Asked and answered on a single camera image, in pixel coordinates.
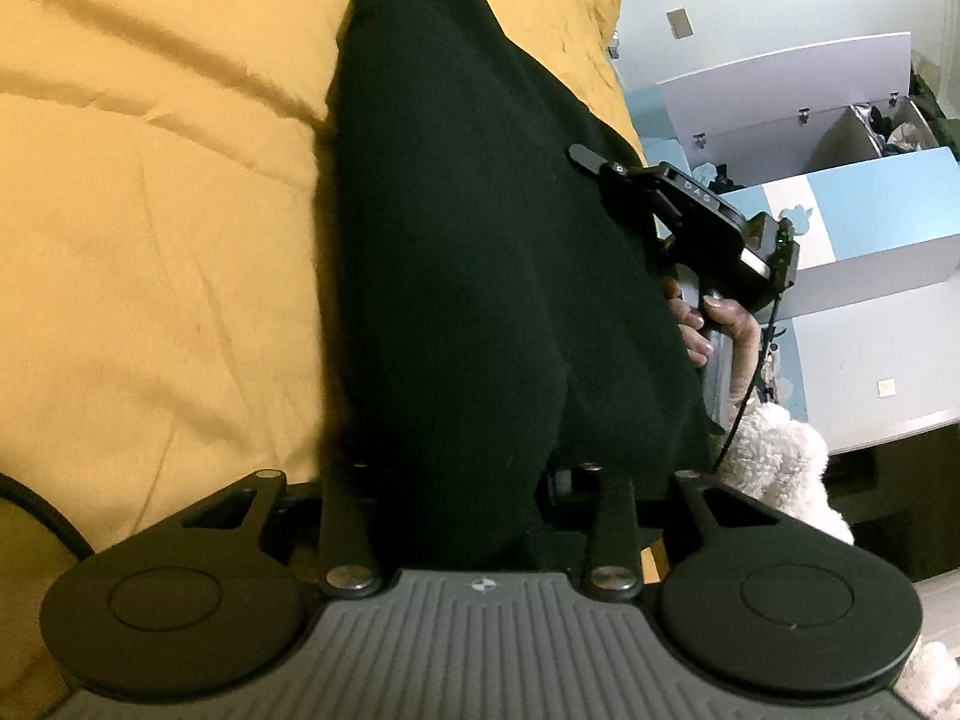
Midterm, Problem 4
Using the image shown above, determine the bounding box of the blue white toy chest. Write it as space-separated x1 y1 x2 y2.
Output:
654 32 960 460

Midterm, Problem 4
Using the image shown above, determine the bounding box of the person's right hand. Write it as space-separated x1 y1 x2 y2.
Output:
660 277 762 406

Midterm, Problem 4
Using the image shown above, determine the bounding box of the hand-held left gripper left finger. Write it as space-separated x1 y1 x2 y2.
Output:
182 463 385 595

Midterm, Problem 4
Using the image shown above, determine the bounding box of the mustard yellow blanket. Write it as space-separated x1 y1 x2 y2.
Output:
0 0 647 698

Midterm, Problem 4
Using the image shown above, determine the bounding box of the clothes pile in chest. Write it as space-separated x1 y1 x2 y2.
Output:
855 75 960 160

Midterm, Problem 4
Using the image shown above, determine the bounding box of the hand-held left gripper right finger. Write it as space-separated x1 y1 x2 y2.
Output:
536 463 782 602

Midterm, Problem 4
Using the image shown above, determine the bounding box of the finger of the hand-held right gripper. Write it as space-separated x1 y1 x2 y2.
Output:
567 143 662 190

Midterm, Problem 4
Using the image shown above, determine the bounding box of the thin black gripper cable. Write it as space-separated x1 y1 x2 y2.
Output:
716 289 787 470

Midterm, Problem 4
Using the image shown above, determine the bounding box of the thick black cable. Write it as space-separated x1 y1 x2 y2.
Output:
0 472 97 562

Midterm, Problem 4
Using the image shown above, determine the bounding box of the black garment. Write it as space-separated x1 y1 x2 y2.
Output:
319 0 725 572

